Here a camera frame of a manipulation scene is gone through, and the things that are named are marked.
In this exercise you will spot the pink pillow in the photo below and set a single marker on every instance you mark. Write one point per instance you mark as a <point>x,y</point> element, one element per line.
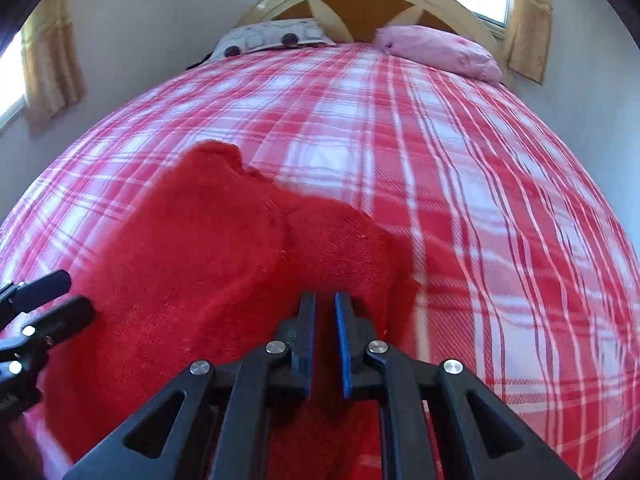
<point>440,50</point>

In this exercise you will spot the red white plaid bedsheet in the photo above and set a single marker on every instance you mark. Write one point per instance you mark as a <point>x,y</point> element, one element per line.
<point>475,210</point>

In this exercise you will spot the grey patterned pillow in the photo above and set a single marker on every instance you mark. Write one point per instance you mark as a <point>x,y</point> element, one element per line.
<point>275,35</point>

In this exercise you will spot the small black item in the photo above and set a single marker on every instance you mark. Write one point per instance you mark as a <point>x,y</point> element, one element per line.
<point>200,60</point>

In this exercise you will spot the cream wooden headboard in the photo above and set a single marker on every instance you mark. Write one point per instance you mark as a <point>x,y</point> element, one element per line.
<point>365,5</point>

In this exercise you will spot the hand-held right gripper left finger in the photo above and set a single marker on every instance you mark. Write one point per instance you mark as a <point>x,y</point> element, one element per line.
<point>309,340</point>

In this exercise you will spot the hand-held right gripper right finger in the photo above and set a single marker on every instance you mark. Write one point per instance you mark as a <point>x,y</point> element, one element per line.
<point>342,345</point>

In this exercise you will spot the yellow curtain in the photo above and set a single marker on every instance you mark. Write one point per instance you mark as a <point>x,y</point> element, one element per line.
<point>52,60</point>
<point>527,20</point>

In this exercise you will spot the red towel with black motifs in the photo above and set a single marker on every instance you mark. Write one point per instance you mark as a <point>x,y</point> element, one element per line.
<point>200,260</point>

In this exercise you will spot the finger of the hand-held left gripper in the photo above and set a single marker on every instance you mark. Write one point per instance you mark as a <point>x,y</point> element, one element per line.
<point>60,317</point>
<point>42,287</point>

